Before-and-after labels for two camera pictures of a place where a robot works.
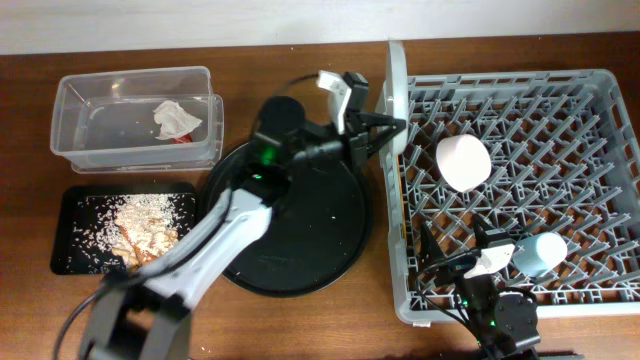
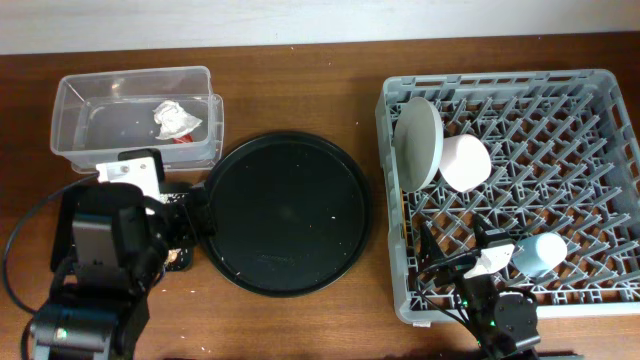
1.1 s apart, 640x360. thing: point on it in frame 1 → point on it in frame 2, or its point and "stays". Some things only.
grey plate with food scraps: [398, 90] → [417, 143]
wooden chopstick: [401, 198] stays
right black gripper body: [454, 271] stays
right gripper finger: [430, 250] stays
